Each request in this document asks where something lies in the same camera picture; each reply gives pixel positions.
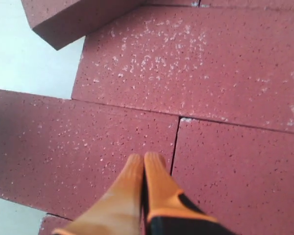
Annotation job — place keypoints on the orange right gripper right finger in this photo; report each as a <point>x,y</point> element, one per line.
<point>167,210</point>

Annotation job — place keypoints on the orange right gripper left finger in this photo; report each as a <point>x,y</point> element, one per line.
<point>118,211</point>

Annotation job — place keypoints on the red brick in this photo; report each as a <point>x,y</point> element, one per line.
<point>265,4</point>
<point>61,22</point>
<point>226,65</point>
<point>50,222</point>
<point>61,155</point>
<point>242,176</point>

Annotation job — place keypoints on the red brick top back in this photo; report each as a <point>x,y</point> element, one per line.
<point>61,22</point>

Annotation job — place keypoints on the red brick hidden row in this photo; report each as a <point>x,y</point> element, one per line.
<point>188,3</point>

